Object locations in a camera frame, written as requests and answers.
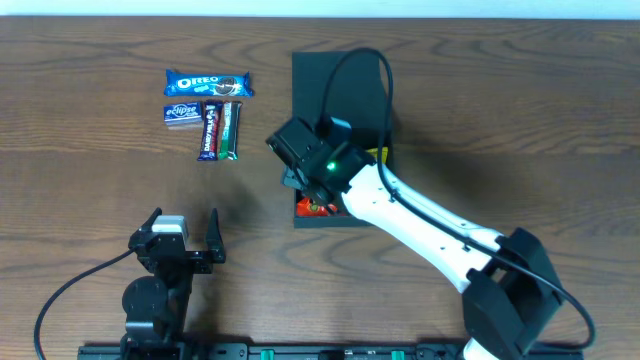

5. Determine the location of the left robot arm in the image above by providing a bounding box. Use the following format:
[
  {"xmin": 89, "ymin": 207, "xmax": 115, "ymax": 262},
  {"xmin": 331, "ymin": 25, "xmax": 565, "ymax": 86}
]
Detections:
[{"xmin": 120, "ymin": 208, "xmax": 226, "ymax": 359}]

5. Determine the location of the blue Eclipse mint box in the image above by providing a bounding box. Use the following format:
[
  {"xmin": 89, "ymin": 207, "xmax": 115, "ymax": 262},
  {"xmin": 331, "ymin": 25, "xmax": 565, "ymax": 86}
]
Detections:
[{"xmin": 163, "ymin": 102, "xmax": 202, "ymax": 126}]

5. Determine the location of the purple Dairy Milk bar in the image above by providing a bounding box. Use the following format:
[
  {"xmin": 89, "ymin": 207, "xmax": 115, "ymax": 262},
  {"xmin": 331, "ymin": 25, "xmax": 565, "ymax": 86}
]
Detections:
[{"xmin": 197, "ymin": 101, "xmax": 224, "ymax": 161}]

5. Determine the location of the yellow snack bag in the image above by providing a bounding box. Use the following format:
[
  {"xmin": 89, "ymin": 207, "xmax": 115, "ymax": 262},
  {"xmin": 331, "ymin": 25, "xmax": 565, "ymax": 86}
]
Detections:
[{"xmin": 366, "ymin": 146, "xmax": 389, "ymax": 164}]

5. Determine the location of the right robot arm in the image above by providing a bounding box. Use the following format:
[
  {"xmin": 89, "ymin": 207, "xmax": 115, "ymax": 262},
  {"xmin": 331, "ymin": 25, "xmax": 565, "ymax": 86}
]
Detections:
[{"xmin": 266, "ymin": 117, "xmax": 562, "ymax": 359}]

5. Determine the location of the blue Oreo cookie pack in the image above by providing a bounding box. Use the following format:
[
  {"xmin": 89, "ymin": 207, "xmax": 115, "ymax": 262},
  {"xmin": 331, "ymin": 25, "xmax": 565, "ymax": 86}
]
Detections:
[{"xmin": 164, "ymin": 69, "xmax": 254, "ymax": 97}]

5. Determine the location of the red snack bag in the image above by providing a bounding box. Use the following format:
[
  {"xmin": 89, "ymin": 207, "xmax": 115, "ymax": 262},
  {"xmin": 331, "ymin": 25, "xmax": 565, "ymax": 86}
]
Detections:
[{"xmin": 295, "ymin": 197, "xmax": 345, "ymax": 217}]

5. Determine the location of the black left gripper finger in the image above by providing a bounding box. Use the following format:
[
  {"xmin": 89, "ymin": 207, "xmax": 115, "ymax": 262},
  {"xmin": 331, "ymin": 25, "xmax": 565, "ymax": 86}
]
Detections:
[
  {"xmin": 138, "ymin": 207, "xmax": 162, "ymax": 233},
  {"xmin": 204, "ymin": 208, "xmax": 226, "ymax": 263}
]

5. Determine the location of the green white chocolate bar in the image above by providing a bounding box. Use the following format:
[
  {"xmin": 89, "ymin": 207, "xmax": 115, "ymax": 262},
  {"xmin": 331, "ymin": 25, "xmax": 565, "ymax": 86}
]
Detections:
[{"xmin": 219, "ymin": 101, "xmax": 242, "ymax": 160}]

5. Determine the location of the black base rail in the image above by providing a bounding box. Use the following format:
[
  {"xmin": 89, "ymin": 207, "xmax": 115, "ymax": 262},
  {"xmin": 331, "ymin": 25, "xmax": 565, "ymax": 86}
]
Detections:
[{"xmin": 76, "ymin": 341, "xmax": 585, "ymax": 360}]

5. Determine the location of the dark green box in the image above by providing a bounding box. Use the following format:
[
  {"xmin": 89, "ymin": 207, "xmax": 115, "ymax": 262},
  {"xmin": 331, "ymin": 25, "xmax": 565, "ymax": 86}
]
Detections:
[{"xmin": 290, "ymin": 49, "xmax": 396, "ymax": 229}]

